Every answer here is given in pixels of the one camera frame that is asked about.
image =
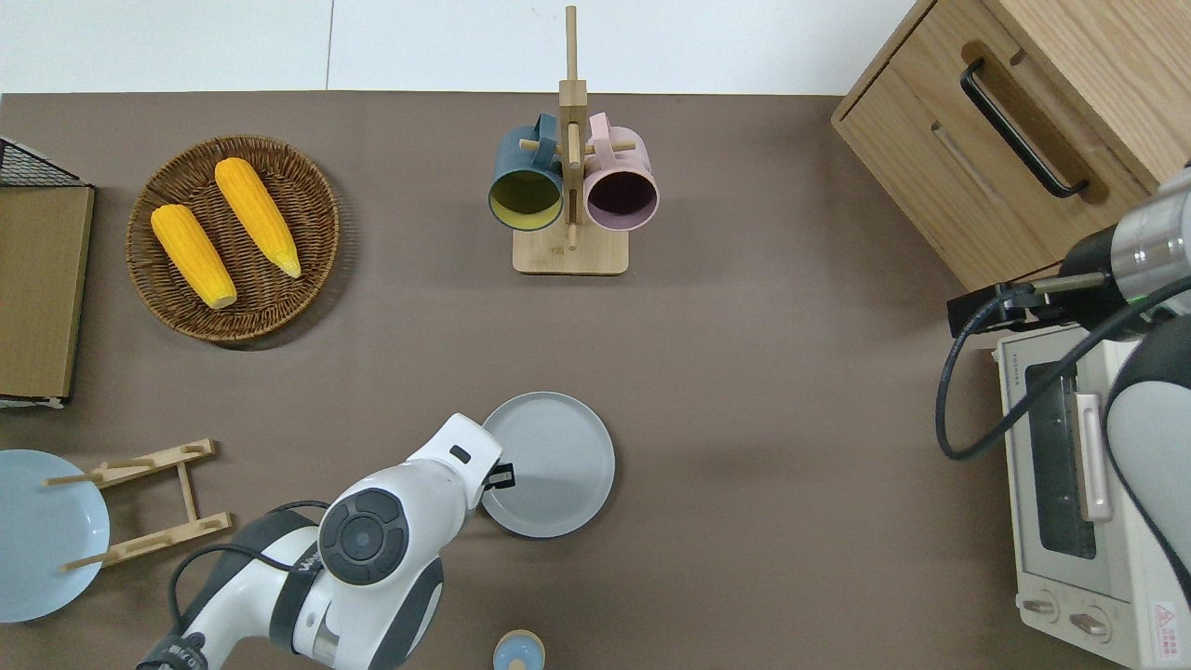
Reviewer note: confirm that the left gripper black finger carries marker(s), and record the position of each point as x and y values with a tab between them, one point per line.
503	477

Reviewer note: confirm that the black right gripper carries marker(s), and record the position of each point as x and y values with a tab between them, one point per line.
1098	279

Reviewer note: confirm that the gray round plate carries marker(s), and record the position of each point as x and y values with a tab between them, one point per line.
558	465

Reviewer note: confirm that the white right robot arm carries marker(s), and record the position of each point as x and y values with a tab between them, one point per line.
1154	419

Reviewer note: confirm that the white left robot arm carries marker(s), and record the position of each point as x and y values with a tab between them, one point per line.
372	535

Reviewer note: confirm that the wooden plate rack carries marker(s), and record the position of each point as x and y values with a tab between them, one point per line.
189	493

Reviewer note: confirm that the light blue plate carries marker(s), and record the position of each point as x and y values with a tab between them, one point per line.
37	549

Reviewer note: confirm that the white toaster oven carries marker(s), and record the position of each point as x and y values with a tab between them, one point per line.
1056	465

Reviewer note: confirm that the small blue cup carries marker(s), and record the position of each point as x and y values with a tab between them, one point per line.
518	653

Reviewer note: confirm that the wooden drawer cabinet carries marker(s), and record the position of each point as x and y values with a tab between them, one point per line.
930	140

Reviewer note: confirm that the wooden mug tree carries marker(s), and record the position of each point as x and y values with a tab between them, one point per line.
569	256

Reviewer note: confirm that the brown table mat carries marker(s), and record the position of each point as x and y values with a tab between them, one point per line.
744	419

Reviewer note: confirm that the brown wicker basket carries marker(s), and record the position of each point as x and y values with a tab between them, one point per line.
279	298

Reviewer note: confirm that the silver oven knob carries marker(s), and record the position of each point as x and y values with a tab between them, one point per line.
1039	607
1089	624

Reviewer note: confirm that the teal mug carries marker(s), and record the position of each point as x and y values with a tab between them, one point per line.
521	163

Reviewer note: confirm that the pink mug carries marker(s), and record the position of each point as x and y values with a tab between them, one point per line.
619	163

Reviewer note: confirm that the yellow corn cob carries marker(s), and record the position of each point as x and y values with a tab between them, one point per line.
194	256
258	216

